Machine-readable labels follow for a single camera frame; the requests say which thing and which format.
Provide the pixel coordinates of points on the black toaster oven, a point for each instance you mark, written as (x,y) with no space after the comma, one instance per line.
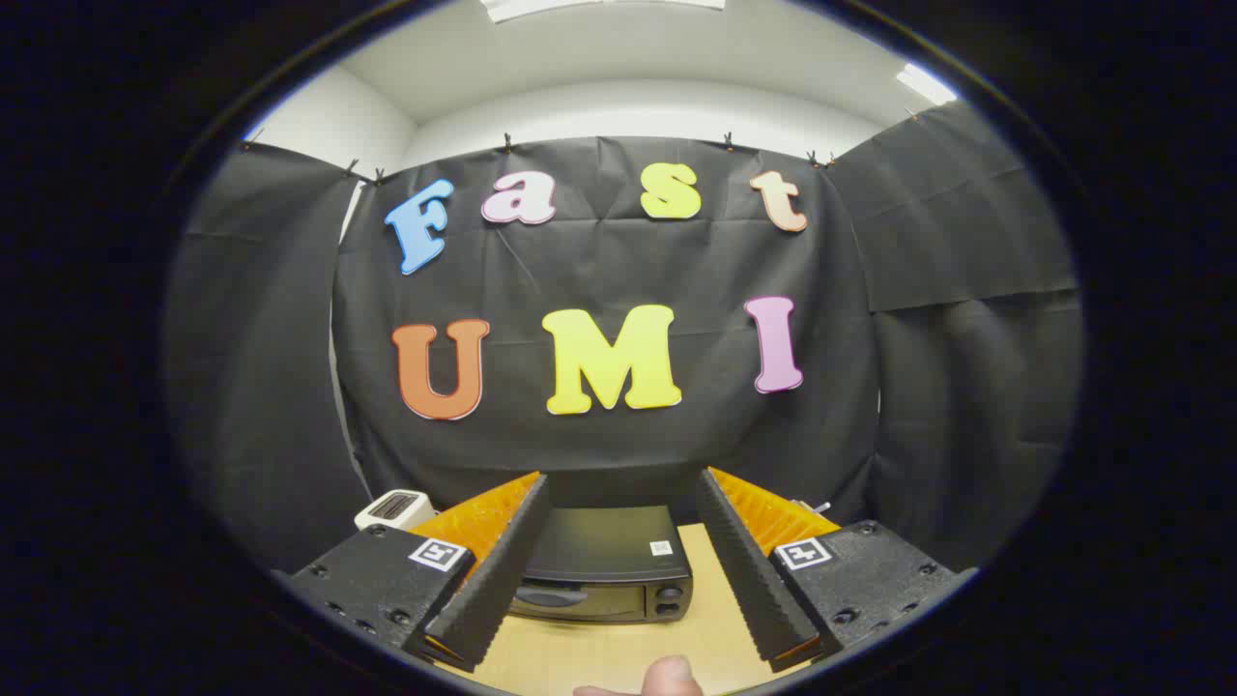
(599,551)

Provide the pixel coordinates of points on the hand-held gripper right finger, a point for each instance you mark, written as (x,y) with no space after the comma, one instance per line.
(749,570)

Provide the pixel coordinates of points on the long ceiling light panel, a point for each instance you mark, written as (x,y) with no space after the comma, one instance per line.
(599,6)

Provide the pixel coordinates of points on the white pop-up toaster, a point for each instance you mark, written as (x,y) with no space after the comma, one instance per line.
(391,507)

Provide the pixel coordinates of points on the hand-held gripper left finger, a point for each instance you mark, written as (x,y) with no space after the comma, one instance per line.
(503,561)

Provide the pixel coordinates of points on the small ceiling light panel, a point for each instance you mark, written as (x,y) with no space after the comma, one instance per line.
(926,84)

